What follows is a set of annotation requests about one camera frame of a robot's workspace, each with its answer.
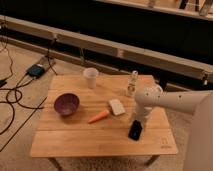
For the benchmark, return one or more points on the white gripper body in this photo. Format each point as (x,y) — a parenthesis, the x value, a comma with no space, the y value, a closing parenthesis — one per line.
(141,113)

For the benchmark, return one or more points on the black eraser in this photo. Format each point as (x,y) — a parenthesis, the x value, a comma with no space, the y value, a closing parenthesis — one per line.
(135,130)

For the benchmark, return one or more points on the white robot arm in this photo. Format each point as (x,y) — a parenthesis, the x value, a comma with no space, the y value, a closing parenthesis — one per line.
(198,105)

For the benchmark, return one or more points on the white sponge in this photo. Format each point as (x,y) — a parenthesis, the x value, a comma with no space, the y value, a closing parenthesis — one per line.
(117,107)

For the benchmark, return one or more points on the small clear bottle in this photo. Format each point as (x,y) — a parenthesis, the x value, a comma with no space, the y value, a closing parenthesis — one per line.
(132,84)

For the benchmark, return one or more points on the orange carrot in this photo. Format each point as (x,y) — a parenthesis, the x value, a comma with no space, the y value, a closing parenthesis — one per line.
(99,116)

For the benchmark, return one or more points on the wooden table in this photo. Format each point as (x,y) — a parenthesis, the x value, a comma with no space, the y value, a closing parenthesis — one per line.
(74,136)

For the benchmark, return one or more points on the purple bowl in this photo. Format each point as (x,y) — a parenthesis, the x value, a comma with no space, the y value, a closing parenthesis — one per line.
(66,104)

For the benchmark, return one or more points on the black power adapter box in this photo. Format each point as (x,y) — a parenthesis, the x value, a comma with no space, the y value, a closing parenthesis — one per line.
(35,71)

